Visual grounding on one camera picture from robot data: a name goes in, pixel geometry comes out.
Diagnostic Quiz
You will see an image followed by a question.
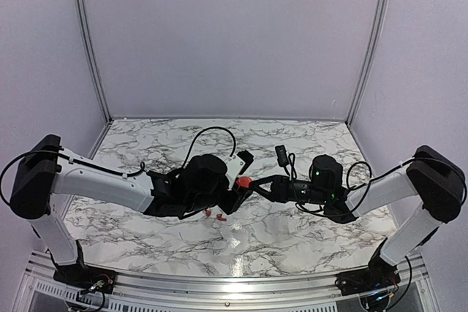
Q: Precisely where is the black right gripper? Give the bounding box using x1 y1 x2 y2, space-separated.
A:
249 175 330 206

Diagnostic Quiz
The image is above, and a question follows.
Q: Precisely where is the red round charging case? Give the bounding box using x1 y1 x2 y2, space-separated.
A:
235 177 252 189

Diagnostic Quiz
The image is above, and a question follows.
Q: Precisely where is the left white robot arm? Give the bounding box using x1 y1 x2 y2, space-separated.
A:
9 134 254 286

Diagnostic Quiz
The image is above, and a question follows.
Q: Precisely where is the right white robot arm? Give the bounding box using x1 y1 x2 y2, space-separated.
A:
249 145 467 289

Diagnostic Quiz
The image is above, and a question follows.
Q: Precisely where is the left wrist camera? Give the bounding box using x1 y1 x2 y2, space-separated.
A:
226 151 254 187

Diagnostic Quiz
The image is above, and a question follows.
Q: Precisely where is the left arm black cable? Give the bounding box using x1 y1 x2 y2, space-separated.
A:
0 126 237 205

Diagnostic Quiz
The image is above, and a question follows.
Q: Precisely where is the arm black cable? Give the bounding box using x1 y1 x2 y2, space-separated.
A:
283 153 425 216
0 126 237 205

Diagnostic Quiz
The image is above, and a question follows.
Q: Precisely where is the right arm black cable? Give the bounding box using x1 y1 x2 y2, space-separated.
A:
283 153 425 216

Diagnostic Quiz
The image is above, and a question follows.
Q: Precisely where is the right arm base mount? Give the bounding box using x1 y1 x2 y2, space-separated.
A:
335 244 401 296

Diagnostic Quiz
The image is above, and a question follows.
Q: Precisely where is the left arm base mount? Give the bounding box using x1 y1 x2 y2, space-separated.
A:
50 241 117 294

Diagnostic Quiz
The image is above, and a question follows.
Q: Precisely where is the aluminium front rail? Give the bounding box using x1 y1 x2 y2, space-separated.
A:
11 251 441 311

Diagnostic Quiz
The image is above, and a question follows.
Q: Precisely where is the right metal corner post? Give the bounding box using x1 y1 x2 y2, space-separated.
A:
345 0 388 129

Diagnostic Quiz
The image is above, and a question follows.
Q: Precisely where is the metal corner post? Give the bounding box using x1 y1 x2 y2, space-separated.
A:
345 0 388 129
75 0 113 124

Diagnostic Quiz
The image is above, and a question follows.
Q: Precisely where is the left metal corner post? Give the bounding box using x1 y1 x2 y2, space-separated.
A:
75 0 113 124

